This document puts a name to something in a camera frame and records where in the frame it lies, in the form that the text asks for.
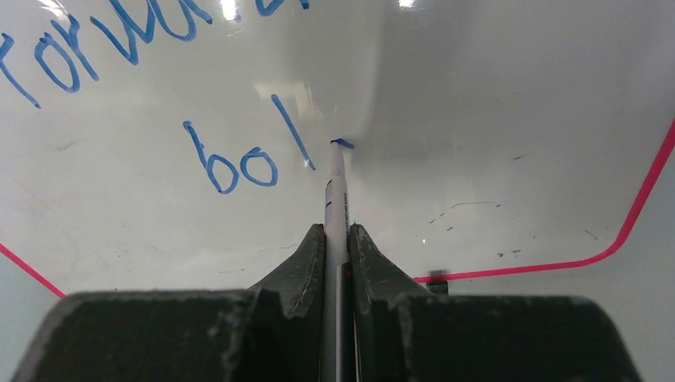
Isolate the black whiteboard right foot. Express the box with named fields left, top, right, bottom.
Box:
left=426, top=270, right=449, bottom=295

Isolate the pink framed whiteboard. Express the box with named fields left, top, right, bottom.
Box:
left=1, top=1, right=674, bottom=293

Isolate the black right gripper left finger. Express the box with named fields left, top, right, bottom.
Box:
left=13, top=224, right=325, bottom=381

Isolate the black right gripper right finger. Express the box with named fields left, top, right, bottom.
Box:
left=349, top=224, right=640, bottom=381

